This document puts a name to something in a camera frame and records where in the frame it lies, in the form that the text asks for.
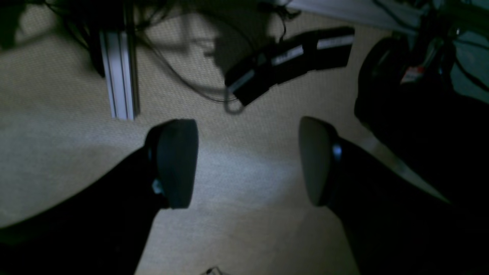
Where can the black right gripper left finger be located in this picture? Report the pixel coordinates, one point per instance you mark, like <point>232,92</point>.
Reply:
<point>172,149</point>

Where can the black power strip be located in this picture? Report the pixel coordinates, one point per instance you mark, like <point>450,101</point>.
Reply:
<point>280,62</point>

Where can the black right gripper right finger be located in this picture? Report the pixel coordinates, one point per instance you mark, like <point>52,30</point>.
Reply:
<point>321,154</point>

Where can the aluminium frame post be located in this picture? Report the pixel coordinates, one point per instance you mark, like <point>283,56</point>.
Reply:
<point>118,51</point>

